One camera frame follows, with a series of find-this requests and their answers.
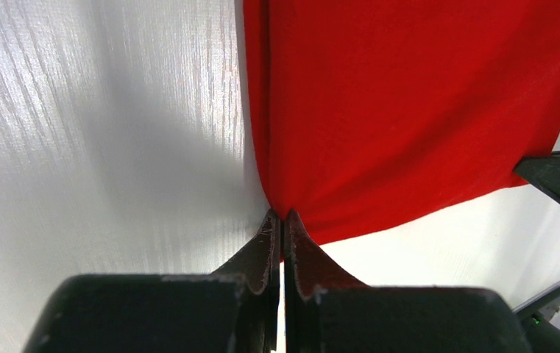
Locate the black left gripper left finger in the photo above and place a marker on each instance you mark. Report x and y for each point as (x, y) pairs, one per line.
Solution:
(232, 309)

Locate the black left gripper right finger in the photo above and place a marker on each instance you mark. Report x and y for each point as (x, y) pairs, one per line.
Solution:
(330, 310)

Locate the red t shirt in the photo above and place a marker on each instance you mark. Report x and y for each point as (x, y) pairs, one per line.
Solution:
(369, 114)

